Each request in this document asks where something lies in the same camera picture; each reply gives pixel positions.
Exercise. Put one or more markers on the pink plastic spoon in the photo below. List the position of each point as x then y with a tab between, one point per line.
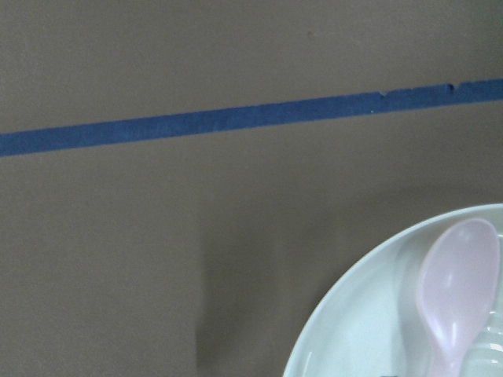
456	290

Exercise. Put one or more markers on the white round plate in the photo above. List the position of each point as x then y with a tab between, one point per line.
367	323

